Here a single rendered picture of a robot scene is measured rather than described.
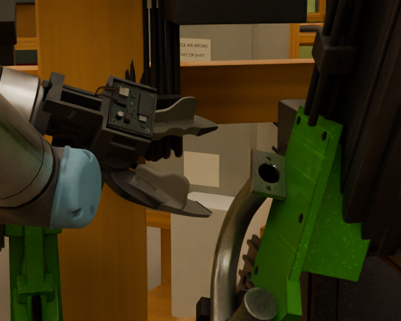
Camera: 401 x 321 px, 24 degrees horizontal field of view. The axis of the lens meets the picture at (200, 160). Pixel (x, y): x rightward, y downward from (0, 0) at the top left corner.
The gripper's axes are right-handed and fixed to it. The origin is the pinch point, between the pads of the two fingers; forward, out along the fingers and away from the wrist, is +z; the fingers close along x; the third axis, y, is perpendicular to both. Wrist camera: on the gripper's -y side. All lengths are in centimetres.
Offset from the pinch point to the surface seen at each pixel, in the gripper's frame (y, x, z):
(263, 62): -17.0, 34.3, 13.7
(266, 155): 2.9, 2.3, 5.9
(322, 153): 12.1, -2.6, 8.0
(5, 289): -290, 119, 14
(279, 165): 3.0, 1.4, 7.5
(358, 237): 6.3, -7.6, 15.1
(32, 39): -516, 450, 19
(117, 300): -37.1, 0.5, 1.0
